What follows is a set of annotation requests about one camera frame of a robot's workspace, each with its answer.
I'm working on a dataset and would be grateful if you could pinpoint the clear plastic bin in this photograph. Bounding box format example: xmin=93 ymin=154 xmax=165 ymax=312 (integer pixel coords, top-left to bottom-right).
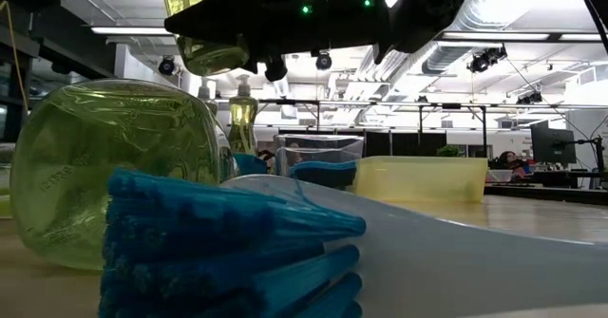
xmin=274 ymin=134 xmax=365 ymax=191

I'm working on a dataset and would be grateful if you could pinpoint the black ceiling spotlight cluster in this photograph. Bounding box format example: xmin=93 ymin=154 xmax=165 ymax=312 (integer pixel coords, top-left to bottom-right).
xmin=467 ymin=45 xmax=508 ymax=74

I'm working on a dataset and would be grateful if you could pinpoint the translucent yellow plastic bin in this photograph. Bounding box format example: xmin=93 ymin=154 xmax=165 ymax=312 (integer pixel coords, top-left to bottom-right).
xmin=353 ymin=155 xmax=489 ymax=204

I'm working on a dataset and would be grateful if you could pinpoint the teal plastic bin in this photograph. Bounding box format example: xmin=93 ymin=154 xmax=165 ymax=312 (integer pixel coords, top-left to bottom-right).
xmin=232 ymin=153 xmax=268 ymax=177

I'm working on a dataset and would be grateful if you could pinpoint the clear storage box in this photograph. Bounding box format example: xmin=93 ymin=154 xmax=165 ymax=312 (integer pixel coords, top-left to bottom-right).
xmin=486 ymin=168 xmax=515 ymax=184

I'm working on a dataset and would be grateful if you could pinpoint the silver ventilation duct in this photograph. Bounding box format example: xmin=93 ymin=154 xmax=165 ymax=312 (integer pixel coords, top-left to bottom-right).
xmin=420 ymin=0 xmax=590 ymax=75

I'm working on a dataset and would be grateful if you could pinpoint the long ceiling light bar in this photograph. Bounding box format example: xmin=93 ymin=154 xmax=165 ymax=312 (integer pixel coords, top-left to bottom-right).
xmin=89 ymin=25 xmax=608 ymax=43

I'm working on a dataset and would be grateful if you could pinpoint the yellow hanging cable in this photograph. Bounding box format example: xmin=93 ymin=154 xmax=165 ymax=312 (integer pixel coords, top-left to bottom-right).
xmin=0 ymin=0 xmax=26 ymax=102

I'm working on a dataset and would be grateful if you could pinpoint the dark background desk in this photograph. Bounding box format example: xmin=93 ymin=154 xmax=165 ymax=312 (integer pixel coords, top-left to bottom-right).
xmin=484 ymin=168 xmax=608 ymax=208

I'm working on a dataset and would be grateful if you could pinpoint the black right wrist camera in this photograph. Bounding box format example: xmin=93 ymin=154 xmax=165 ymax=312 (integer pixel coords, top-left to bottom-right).
xmin=263 ymin=54 xmax=289 ymax=83

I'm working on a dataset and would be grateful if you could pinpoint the person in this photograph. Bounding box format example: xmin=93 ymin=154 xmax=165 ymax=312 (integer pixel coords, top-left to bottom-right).
xmin=497 ymin=150 xmax=532 ymax=178

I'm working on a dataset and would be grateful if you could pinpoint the black frame workstation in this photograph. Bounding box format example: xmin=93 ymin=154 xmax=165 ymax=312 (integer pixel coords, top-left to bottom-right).
xmin=256 ymin=98 xmax=322 ymax=139
xmin=417 ymin=103 xmax=488 ymax=158

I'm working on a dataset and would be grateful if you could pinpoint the yellow-green dish soap bottle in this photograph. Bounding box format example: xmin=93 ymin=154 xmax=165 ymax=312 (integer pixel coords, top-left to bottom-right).
xmin=9 ymin=78 xmax=238 ymax=271
xmin=227 ymin=73 xmax=259 ymax=157
xmin=197 ymin=78 xmax=219 ymax=118
xmin=159 ymin=0 xmax=252 ymax=78

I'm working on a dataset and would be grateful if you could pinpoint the blue and white dish brush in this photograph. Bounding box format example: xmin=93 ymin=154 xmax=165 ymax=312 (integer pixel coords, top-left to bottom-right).
xmin=99 ymin=168 xmax=608 ymax=318

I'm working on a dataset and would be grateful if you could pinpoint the black computer monitor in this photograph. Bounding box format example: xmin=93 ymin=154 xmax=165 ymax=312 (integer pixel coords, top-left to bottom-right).
xmin=530 ymin=121 xmax=578 ymax=166

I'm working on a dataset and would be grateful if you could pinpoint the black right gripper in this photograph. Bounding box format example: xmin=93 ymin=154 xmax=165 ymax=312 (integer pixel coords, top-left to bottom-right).
xmin=163 ymin=0 xmax=343 ymax=72

